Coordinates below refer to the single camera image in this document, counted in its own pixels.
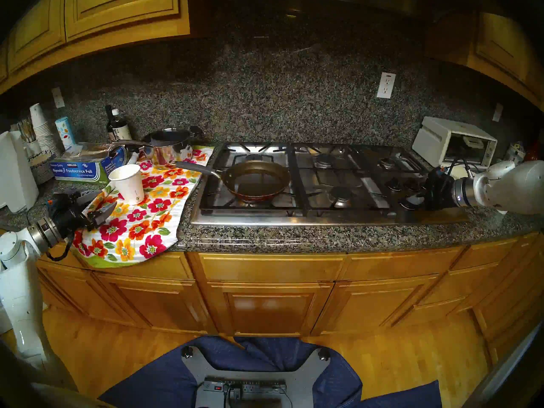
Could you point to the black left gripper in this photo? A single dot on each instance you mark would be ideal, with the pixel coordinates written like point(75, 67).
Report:
point(70, 218)

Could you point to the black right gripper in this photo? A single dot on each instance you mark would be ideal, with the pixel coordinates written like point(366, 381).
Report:
point(437, 190)

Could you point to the black stove knob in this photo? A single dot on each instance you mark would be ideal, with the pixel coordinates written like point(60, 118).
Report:
point(408, 184)
point(393, 184)
point(404, 204)

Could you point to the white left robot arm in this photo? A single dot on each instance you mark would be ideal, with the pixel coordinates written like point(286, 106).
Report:
point(19, 292)

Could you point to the white utensil holder cup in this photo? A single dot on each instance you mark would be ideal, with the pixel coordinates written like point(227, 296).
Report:
point(33, 148)

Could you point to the black cast iron grate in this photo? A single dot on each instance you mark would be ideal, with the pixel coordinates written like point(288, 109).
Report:
point(306, 194)
point(418, 167)
point(297, 177)

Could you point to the blue foil sheet box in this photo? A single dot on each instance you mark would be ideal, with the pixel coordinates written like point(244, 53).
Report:
point(85, 171)

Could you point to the folded yellow cloth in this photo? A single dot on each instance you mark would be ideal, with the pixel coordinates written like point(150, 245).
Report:
point(461, 172)

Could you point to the white toaster oven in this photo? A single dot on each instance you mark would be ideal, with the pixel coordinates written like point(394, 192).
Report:
point(433, 141)

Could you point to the floral kitchen towel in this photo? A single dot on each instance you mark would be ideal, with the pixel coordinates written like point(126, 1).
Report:
point(148, 228)

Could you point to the speckled grey bowl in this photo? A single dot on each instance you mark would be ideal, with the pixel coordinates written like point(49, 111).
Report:
point(41, 169)

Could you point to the soy sauce bottle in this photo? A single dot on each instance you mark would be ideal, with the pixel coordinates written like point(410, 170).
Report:
point(122, 131)

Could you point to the patterned salt canister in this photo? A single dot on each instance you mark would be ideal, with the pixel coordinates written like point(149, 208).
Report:
point(66, 133)

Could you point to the stainless steel saucepan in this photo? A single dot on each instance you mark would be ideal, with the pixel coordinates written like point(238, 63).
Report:
point(170, 154)

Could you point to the stack of paper cups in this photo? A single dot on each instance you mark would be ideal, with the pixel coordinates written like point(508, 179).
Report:
point(42, 128)

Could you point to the stainless steel gas cooktop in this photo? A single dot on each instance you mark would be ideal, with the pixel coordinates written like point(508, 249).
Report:
point(318, 218)

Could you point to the white decorated jar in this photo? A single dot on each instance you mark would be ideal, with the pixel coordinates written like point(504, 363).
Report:
point(516, 152)

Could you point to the brown frying pan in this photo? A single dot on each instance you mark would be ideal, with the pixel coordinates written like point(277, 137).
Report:
point(255, 179)

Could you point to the black base knob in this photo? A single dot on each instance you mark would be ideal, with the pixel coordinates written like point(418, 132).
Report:
point(324, 354)
point(187, 351)

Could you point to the wooden upper cabinet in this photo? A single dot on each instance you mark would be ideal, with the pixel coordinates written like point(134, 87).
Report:
point(497, 41)
point(106, 7)

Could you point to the wooden lower cabinets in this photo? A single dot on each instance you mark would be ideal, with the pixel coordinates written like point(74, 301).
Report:
point(272, 296)

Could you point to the blue moving blanket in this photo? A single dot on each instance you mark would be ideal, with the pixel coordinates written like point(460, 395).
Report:
point(148, 381)

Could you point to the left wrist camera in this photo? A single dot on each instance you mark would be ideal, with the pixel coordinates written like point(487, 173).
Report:
point(55, 204)

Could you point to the white wall outlet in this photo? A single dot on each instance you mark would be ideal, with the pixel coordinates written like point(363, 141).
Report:
point(386, 85)

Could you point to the white wall switch plate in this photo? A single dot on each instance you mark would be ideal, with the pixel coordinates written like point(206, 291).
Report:
point(497, 112)
point(58, 97)

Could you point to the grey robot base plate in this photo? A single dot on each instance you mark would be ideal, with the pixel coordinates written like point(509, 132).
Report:
point(297, 377)

